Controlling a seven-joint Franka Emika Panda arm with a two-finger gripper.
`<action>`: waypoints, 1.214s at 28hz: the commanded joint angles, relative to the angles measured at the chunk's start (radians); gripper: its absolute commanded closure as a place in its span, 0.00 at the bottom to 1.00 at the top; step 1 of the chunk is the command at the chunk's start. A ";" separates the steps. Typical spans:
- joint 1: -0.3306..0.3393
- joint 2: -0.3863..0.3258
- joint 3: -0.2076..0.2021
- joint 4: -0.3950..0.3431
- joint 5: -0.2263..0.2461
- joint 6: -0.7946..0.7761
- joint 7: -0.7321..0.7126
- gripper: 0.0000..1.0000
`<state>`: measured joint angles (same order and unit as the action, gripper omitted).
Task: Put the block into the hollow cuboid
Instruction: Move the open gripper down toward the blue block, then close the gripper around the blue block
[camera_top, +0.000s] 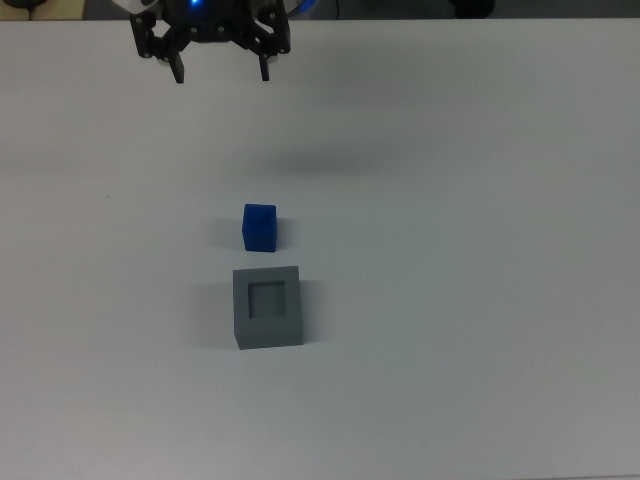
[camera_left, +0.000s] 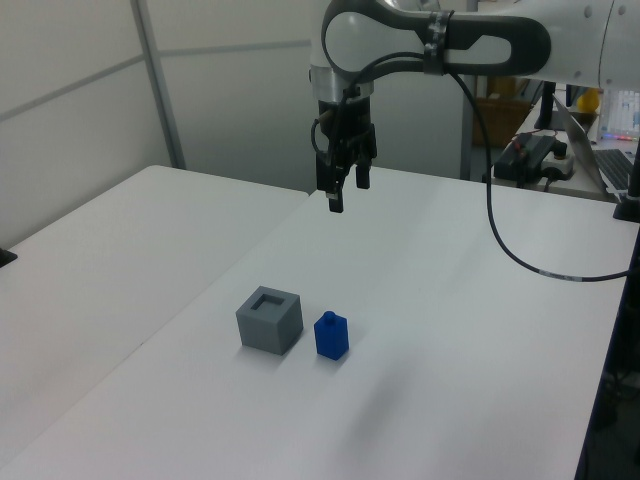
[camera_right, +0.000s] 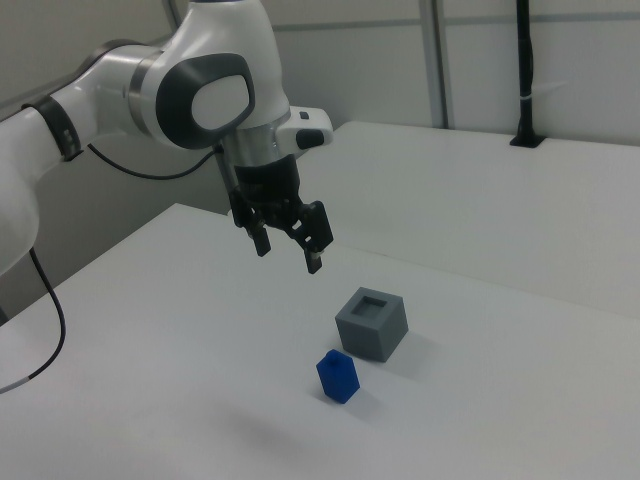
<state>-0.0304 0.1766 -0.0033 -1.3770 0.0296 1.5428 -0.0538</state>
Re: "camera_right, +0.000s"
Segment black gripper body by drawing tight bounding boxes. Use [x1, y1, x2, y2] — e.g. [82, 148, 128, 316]
[228, 154, 304, 215]

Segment blue block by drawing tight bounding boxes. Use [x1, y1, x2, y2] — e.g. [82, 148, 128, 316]
[315, 348, 362, 404]

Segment grey hollow cuboid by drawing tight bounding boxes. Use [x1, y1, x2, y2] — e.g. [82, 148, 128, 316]
[334, 286, 410, 363]

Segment white desk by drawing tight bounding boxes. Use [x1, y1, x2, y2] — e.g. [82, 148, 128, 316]
[297, 119, 640, 322]

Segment black pole with base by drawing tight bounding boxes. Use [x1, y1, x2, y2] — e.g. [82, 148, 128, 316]
[508, 0, 547, 149]

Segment grey partition post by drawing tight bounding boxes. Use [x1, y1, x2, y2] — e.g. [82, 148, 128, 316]
[422, 0, 450, 129]

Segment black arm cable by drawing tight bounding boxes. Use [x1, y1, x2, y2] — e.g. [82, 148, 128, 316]
[0, 142, 236, 394]

